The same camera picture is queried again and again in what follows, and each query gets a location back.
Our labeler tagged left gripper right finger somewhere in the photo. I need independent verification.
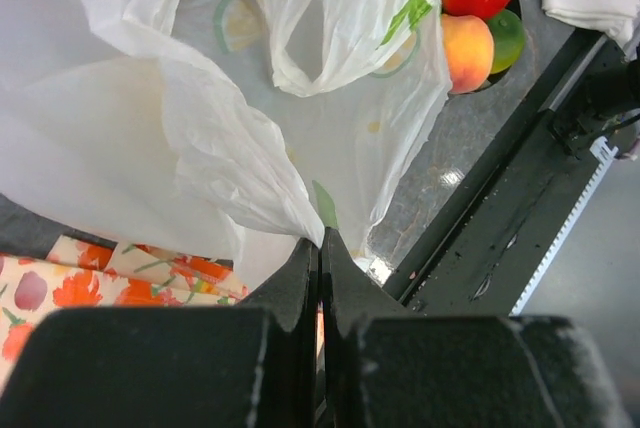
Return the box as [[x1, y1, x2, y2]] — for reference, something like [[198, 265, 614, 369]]
[[320, 228, 633, 427]]

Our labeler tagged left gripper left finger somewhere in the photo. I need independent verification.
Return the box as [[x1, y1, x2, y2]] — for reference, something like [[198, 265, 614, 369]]
[[1, 240, 319, 427]]

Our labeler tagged fake peach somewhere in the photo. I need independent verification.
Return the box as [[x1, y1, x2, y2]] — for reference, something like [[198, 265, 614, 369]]
[[441, 14, 494, 95]]

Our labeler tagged fake yellow lemon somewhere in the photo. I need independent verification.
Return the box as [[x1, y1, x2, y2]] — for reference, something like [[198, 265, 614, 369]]
[[487, 9, 526, 75]]

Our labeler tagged white plastic bag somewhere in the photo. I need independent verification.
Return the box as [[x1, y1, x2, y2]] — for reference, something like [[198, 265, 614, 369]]
[[1, 0, 451, 286]]

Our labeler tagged floral orange cloth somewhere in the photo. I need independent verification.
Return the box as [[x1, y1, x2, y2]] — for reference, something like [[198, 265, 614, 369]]
[[1, 235, 249, 374]]

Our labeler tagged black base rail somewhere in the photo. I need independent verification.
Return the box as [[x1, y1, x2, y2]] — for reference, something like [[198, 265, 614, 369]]
[[384, 30, 639, 316]]

